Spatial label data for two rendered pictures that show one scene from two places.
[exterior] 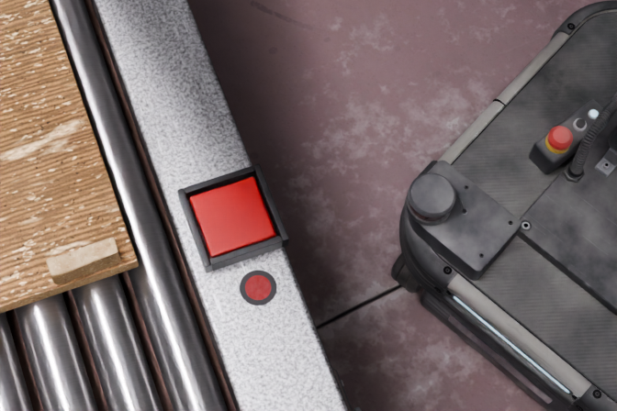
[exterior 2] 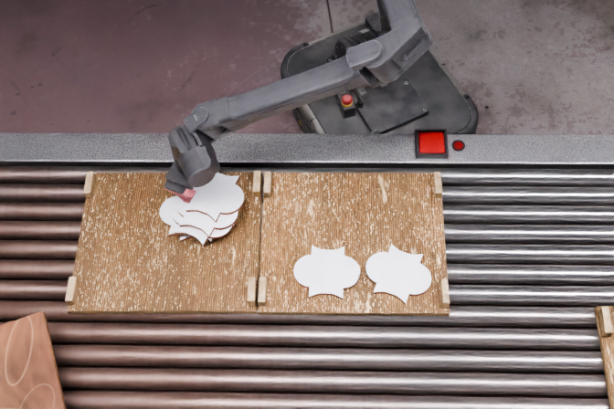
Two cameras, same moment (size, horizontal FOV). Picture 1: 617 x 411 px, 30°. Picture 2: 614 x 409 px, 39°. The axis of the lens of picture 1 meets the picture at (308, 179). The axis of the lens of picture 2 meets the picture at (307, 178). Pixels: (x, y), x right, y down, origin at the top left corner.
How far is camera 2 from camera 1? 1.43 m
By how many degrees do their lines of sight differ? 27
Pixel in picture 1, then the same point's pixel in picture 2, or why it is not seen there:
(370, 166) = not seen: hidden behind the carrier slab
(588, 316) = (422, 125)
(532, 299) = not seen: hidden behind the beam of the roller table
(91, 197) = (410, 180)
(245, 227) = (438, 140)
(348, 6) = not seen: hidden behind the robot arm
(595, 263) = (402, 112)
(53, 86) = (361, 180)
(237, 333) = (472, 156)
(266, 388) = (494, 153)
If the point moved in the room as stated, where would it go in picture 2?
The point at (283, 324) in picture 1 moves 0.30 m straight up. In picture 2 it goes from (473, 142) to (492, 64)
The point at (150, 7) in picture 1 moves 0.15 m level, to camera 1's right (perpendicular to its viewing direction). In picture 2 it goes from (333, 145) to (361, 100)
